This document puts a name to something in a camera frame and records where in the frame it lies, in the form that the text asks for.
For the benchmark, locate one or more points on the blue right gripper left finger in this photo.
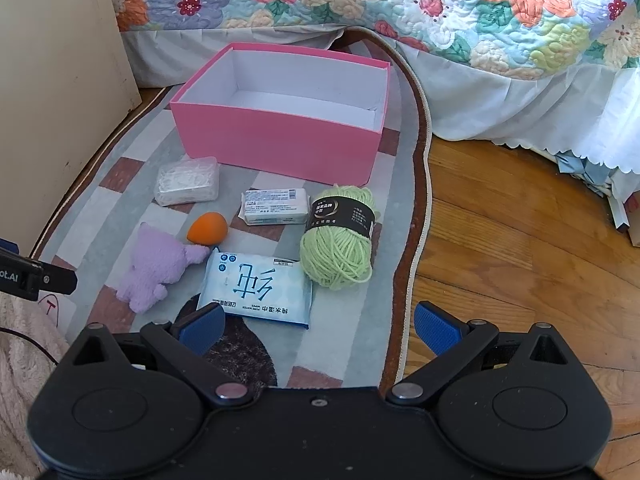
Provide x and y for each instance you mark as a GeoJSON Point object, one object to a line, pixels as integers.
{"type": "Point", "coordinates": [201, 329]}

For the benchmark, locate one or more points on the white paper red letter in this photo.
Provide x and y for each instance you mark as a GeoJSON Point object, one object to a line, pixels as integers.
{"type": "Point", "coordinates": [59, 308]}

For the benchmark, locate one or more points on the papers under bed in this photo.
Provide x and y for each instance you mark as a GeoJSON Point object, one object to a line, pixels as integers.
{"type": "Point", "coordinates": [600, 194]}

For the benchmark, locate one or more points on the white bed skirt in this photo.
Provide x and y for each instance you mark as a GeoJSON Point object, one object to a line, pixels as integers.
{"type": "Point", "coordinates": [589, 110]}

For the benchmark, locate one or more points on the small white tissue pack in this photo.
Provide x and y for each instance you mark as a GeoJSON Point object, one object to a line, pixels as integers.
{"type": "Point", "coordinates": [277, 207]}

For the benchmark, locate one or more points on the floral quilt bedspread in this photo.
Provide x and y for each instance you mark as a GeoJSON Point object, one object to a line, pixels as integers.
{"type": "Point", "coordinates": [524, 39]}

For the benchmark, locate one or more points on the purple plush toy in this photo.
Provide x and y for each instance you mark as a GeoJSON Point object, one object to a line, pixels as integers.
{"type": "Point", "coordinates": [157, 260]}

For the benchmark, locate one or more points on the orange makeup sponge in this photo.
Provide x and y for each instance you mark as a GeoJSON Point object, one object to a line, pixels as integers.
{"type": "Point", "coordinates": [209, 229]}

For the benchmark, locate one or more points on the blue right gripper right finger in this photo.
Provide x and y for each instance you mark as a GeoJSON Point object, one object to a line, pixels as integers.
{"type": "Point", "coordinates": [438, 329]}

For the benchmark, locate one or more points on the green yarn ball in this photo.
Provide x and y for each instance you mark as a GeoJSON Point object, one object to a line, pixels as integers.
{"type": "Point", "coordinates": [335, 250]}

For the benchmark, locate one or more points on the pink cardboard box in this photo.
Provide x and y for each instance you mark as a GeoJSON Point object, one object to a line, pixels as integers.
{"type": "Point", "coordinates": [305, 113]}

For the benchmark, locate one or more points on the checkered grey rug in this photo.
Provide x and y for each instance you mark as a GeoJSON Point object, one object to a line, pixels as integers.
{"type": "Point", "coordinates": [357, 336]}

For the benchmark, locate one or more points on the pink fluffy blanket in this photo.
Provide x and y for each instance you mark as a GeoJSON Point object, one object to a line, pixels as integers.
{"type": "Point", "coordinates": [25, 367]}

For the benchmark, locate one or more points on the blue wet wipes pack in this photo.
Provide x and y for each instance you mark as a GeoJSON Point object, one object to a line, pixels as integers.
{"type": "Point", "coordinates": [270, 288]}

